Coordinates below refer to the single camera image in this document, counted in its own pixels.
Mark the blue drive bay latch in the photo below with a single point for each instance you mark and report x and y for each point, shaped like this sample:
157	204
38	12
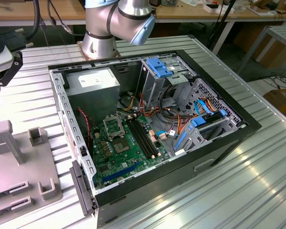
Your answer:
157	66

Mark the black camera bracket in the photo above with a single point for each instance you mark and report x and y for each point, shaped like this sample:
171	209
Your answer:
13	66

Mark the cardboard box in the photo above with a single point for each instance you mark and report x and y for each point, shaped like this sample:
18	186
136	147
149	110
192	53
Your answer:
283	102

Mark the grey power supply unit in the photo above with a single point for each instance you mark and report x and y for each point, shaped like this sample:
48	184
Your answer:
93	95

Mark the black RAM slot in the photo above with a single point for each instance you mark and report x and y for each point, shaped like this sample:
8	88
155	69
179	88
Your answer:
146	137
140	139

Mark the silver drive cage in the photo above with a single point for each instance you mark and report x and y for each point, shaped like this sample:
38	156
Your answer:
152	88

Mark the cardboard tray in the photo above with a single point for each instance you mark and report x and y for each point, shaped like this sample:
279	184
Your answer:
259	7

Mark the silver disk bay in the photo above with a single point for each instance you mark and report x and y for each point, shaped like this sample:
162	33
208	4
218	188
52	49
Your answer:
217	136

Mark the black open PC case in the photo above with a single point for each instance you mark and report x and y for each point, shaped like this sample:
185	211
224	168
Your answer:
157	190

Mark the grey parts rack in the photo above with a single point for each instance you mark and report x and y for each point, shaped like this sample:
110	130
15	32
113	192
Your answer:
26	167

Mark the green motherboard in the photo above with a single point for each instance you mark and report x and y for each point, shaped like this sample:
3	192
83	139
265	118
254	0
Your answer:
124	164

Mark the silver coin cell battery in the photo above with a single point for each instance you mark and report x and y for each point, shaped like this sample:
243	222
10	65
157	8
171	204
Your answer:
120	178

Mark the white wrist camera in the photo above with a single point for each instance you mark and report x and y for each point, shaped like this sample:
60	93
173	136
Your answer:
1	59

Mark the blue expansion slot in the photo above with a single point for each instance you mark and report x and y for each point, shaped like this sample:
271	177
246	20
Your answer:
120	172

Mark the long wooden desk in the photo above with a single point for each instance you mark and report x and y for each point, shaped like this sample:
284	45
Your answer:
14	12

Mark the small white box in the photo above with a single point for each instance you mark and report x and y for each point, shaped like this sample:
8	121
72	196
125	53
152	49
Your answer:
213	8

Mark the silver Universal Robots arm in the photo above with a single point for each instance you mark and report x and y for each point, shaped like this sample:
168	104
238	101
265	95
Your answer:
102	21

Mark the CPU socket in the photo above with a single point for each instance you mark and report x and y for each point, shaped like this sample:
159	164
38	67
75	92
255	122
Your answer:
121	145

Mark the blue disk carrier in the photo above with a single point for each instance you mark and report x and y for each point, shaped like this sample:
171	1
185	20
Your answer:
197	122

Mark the black tripod leg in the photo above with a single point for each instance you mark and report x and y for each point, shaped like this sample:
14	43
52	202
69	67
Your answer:
222	22

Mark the grey case side latch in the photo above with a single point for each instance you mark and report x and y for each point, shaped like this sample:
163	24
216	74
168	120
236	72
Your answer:
82	188

